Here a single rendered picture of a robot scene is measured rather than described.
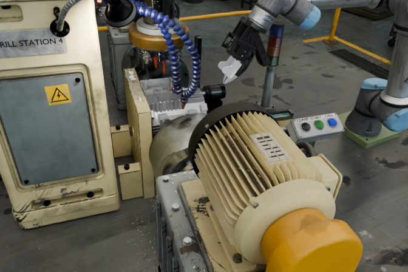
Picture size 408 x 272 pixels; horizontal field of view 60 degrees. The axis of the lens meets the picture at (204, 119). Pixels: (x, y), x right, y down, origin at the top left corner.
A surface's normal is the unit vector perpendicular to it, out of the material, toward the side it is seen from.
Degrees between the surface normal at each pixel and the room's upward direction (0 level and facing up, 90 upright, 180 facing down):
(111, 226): 0
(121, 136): 90
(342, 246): 90
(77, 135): 90
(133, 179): 90
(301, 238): 28
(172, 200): 0
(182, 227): 0
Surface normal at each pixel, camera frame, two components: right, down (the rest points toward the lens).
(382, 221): 0.04, -0.83
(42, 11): 0.32, 0.53
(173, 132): -0.47, -0.63
